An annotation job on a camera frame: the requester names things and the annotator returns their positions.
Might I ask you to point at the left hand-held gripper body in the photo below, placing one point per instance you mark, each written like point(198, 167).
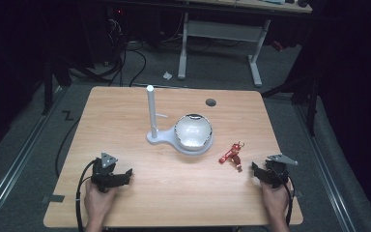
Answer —
point(104, 169)

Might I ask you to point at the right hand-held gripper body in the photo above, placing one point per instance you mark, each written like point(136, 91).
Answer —
point(277, 172)

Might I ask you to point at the person's right hand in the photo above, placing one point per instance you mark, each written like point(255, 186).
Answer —
point(275, 201)

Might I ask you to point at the person's left hand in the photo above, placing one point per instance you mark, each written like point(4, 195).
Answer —
point(97, 201)

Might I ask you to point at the white stand with pole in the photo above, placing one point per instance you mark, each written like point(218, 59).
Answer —
point(161, 137)

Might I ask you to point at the black tape strip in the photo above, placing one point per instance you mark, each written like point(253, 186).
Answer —
point(54, 198)

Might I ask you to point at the shiny silver bowl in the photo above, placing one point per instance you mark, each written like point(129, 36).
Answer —
point(193, 132)

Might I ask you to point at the black round table grommet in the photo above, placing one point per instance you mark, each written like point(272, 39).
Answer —
point(210, 102)

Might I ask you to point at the white crumpled paper scrap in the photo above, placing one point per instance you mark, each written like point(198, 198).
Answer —
point(167, 75)

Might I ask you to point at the metal floor rail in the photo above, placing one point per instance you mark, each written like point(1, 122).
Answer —
point(16, 164)
point(323, 167)

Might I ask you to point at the white metal frame desk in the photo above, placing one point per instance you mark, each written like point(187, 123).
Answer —
point(219, 30)

